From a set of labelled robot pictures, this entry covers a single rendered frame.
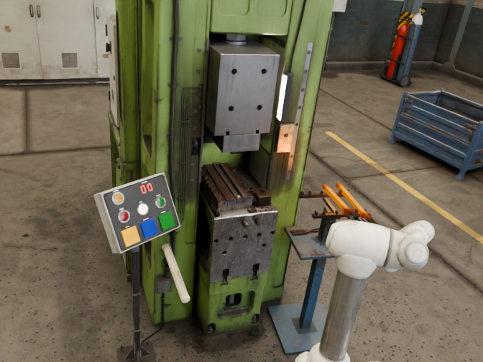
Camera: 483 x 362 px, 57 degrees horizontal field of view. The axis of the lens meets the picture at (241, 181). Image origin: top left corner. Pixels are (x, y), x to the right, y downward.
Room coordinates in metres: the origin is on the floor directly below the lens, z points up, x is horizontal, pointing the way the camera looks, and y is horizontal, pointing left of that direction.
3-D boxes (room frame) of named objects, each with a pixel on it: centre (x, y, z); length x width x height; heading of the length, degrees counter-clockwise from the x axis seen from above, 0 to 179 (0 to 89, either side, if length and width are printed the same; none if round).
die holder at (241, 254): (2.29, 0.06, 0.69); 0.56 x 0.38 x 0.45; 24
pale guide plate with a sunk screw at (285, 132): (2.31, -0.22, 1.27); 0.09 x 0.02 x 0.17; 114
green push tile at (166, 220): (1.75, 0.34, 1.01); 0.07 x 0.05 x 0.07; 139
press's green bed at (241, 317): (2.29, 0.06, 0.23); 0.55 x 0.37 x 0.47; 24
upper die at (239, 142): (2.25, 0.11, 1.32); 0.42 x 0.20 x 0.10; 24
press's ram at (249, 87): (2.27, 0.07, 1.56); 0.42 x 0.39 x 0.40; 24
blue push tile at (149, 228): (1.68, 0.40, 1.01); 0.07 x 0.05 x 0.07; 139
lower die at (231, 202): (2.25, 0.11, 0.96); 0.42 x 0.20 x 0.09; 24
